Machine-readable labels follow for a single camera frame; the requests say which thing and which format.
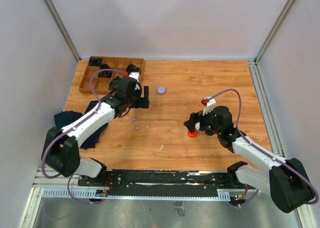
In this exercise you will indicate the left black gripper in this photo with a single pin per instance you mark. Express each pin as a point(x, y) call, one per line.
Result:
point(142, 102)

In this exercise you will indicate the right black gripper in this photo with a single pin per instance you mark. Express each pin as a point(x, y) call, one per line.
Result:
point(195, 117)

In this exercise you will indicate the orange earbud charging case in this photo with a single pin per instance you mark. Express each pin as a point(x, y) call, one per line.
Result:
point(193, 134)

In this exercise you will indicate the purple earbud charging case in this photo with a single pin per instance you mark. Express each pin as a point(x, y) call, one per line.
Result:
point(161, 90)

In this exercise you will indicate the white earbud charging case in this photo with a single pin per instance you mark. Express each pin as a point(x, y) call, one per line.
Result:
point(197, 126)

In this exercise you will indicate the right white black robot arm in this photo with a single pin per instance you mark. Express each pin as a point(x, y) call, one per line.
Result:
point(285, 181)

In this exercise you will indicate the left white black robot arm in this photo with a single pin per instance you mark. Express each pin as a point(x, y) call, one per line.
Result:
point(61, 147)

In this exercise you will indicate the wooden compartment tray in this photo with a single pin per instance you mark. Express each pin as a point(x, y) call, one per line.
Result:
point(101, 70)

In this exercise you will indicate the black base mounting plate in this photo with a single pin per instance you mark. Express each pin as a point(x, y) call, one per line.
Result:
point(161, 183)

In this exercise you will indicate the dark blue cloth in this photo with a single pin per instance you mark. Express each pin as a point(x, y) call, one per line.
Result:
point(65, 118)

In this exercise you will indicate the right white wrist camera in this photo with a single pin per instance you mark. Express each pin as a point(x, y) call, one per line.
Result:
point(209, 104)

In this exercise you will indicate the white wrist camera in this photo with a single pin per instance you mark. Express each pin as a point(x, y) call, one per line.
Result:
point(135, 75)
point(209, 104)

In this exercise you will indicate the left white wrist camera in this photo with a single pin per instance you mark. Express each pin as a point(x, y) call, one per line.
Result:
point(135, 75)

